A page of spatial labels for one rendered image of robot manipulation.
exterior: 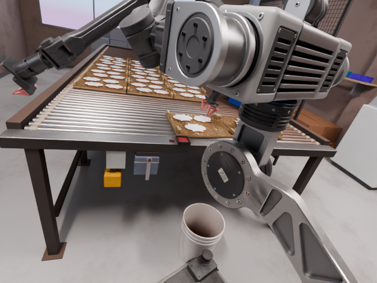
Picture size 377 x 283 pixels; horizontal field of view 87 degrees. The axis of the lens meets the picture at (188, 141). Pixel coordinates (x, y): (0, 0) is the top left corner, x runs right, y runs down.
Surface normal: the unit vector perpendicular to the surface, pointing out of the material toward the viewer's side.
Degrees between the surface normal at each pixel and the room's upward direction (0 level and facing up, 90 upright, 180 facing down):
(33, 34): 90
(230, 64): 106
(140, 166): 90
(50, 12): 90
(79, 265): 0
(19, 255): 0
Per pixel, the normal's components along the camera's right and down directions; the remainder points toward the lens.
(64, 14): 0.29, 0.50
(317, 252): -0.78, 0.15
